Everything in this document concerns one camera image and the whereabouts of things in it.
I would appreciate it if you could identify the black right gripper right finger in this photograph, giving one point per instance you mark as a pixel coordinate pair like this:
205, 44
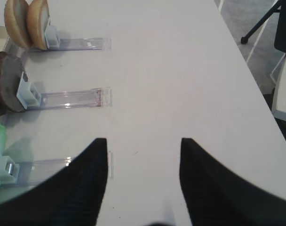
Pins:
216, 196

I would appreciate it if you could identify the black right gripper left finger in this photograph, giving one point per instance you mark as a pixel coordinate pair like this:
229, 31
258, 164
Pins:
71, 197

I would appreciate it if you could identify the brown meat patty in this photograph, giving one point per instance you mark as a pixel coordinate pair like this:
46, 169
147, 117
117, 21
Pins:
11, 72

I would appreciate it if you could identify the white chair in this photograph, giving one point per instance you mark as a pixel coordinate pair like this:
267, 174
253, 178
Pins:
279, 100

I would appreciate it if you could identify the black tripod leg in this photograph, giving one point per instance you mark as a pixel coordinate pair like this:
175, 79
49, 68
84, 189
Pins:
274, 9

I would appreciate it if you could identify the sesame bun top half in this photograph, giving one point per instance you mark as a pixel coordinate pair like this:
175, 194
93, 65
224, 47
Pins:
37, 19

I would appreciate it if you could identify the clear rack rail for lettuce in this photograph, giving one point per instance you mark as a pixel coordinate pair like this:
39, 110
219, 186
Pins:
32, 173

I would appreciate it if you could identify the white pusher block lettuce rail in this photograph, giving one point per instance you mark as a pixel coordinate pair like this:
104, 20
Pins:
4, 169

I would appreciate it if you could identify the clear rack rail for patties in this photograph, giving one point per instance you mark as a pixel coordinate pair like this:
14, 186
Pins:
98, 97

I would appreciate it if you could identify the white pusher block patty rail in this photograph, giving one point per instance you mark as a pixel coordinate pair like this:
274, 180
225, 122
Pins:
27, 93

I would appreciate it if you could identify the clear rack rail for buns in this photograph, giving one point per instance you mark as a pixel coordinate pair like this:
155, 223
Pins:
79, 44

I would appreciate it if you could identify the white pusher block bun rail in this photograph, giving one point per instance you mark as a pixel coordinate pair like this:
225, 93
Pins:
51, 37

